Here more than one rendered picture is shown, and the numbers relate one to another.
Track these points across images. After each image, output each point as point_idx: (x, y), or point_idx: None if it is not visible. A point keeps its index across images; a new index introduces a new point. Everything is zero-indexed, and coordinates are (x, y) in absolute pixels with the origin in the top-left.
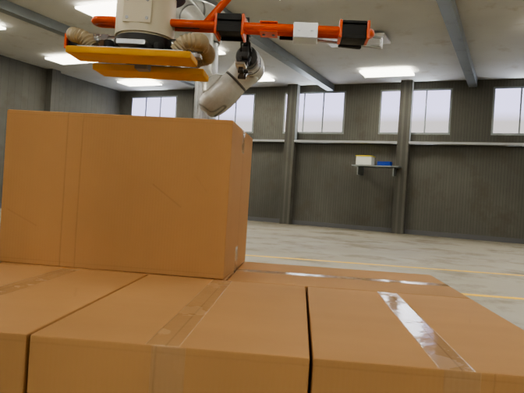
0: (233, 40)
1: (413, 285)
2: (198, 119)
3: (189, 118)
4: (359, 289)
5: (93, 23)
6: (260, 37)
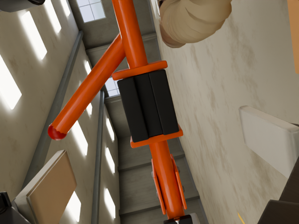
0: (172, 104)
1: None
2: (291, 28)
3: (289, 16)
4: None
5: None
6: (177, 170)
